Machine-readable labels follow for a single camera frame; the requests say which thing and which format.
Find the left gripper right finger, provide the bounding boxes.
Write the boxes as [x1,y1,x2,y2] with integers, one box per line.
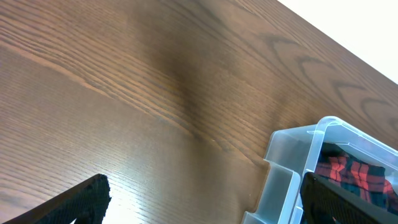
[300,172,397,224]

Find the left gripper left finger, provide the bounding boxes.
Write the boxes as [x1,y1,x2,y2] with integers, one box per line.
[4,174,111,224]

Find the red navy plaid shirt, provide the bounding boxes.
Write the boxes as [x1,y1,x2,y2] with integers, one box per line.
[315,143,397,215]

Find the clear plastic storage bin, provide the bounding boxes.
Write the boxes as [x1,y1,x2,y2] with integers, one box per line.
[242,116,397,224]

